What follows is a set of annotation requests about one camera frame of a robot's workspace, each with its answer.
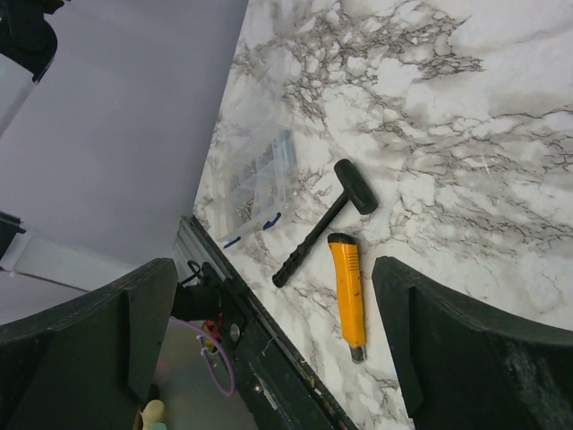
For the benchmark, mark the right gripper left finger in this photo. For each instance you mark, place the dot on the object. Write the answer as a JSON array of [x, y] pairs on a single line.
[[88, 363]]

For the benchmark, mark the black hammer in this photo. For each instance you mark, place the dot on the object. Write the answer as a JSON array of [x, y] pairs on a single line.
[[356, 190]]

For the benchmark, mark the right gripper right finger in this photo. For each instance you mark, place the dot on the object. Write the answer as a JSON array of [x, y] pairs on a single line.
[[463, 364]]

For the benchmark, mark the black front mounting rail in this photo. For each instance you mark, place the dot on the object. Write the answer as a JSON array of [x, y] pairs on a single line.
[[276, 384]]

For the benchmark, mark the orange utility knife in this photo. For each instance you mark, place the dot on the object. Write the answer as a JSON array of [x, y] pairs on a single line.
[[345, 252]]

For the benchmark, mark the clear plastic screw box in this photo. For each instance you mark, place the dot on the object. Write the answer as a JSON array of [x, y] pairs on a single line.
[[253, 187]]

